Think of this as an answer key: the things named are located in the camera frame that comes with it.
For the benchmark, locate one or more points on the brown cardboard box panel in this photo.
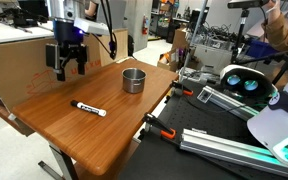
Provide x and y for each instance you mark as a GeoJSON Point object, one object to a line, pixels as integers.
{"type": "Point", "coordinates": [14, 66]}

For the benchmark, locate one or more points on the black computer monitor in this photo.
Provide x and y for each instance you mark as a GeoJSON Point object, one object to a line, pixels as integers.
{"type": "Point", "coordinates": [34, 8]}

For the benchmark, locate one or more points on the black stereo camera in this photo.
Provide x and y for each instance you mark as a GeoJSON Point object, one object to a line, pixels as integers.
{"type": "Point", "coordinates": [247, 3]}

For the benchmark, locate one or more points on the silver metal pole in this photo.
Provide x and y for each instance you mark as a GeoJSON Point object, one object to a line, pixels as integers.
{"type": "Point", "coordinates": [194, 36]}

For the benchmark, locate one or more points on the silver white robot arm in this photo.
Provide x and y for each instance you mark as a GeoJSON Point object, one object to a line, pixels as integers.
{"type": "Point", "coordinates": [64, 10]}

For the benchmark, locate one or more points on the white work table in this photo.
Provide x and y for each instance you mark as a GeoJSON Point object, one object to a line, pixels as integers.
{"type": "Point", "coordinates": [4, 33]}

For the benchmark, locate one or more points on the black white marker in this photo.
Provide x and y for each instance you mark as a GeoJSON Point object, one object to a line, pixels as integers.
{"type": "Point", "coordinates": [90, 109]}

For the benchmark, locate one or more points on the grey metal table leg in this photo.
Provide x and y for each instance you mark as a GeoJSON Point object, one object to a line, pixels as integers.
{"type": "Point", "coordinates": [62, 160]}

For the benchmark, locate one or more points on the white VR headset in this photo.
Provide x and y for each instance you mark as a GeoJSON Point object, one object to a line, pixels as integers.
{"type": "Point", "coordinates": [237, 71]}

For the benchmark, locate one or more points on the black orange bar clamp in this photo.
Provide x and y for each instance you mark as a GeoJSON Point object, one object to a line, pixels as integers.
{"type": "Point", "coordinates": [187, 92]}
{"type": "Point", "coordinates": [167, 134]}

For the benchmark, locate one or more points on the long aluminium extrusion rail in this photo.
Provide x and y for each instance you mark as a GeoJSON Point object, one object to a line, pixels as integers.
{"type": "Point", "coordinates": [217, 146]}

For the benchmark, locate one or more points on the flat cardboard sheet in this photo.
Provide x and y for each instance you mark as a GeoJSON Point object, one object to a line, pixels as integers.
{"type": "Point", "coordinates": [257, 30]}

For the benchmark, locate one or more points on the black camera stand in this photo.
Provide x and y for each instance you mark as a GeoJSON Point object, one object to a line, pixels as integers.
{"type": "Point", "coordinates": [239, 40]}

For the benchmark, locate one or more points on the red fire extinguisher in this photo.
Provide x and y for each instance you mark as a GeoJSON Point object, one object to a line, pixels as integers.
{"type": "Point", "coordinates": [145, 26]}

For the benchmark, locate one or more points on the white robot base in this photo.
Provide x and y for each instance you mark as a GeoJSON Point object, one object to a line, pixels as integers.
{"type": "Point", "coordinates": [274, 126]}

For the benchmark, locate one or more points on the brown sleeved forearm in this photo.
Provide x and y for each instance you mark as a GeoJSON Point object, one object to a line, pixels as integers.
{"type": "Point", "coordinates": [284, 36]}

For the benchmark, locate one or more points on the grey partition panel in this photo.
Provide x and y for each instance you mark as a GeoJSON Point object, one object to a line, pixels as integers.
{"type": "Point", "coordinates": [120, 15]}

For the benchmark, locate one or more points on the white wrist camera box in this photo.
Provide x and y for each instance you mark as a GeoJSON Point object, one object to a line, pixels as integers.
{"type": "Point", "coordinates": [90, 26]}

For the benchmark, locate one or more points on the small brown cardboard box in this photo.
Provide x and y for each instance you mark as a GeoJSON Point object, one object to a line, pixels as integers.
{"type": "Point", "coordinates": [180, 39]}

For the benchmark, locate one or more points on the short aluminium extrusion rail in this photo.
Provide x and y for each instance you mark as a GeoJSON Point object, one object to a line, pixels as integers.
{"type": "Point", "coordinates": [224, 101]}

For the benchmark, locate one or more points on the person in brown clothing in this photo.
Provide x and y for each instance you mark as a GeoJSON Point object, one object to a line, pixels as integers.
{"type": "Point", "coordinates": [271, 71]}

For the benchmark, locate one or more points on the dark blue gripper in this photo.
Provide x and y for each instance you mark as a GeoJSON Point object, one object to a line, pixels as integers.
{"type": "Point", "coordinates": [67, 33]}

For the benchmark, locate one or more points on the operator bare hand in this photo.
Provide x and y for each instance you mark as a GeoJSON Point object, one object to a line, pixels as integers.
{"type": "Point", "coordinates": [273, 6]}

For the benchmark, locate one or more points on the silver metal pot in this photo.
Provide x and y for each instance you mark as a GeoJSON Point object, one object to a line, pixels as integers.
{"type": "Point", "coordinates": [134, 86]}

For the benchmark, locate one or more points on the blue plastic bin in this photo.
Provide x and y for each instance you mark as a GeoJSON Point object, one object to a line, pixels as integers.
{"type": "Point", "coordinates": [260, 49]}

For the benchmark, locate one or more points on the black perforated breadboard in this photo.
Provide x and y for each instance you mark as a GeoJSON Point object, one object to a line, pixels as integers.
{"type": "Point", "coordinates": [190, 113]}

